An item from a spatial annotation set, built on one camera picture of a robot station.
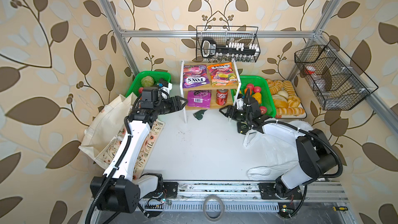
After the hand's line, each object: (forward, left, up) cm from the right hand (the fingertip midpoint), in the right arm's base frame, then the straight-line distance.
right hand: (223, 112), depth 87 cm
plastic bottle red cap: (+12, -46, +19) cm, 51 cm away
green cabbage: (+33, +52, -5) cm, 61 cm away
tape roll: (-39, +6, -17) cm, 43 cm away
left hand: (-3, +21, +15) cm, 26 cm away
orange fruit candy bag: (+8, +2, +22) cm, 23 cm away
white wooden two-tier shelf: (+3, +8, +19) cm, 21 cm away
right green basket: (+14, -31, -8) cm, 35 cm away
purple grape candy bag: (+4, +13, +8) cm, 16 cm away
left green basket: (+40, +47, -6) cm, 61 cm away
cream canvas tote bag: (-9, +62, +2) cm, 63 cm away
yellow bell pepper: (+18, -26, -8) cm, 33 cm away
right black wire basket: (+1, -53, +21) cm, 57 cm away
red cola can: (+3, +1, +10) cm, 11 cm away
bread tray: (+14, -46, -10) cm, 49 cm away
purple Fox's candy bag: (+8, +15, +21) cm, 28 cm away
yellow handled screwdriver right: (-45, -50, -14) cm, 68 cm away
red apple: (+7, -27, -9) cm, 30 cm away
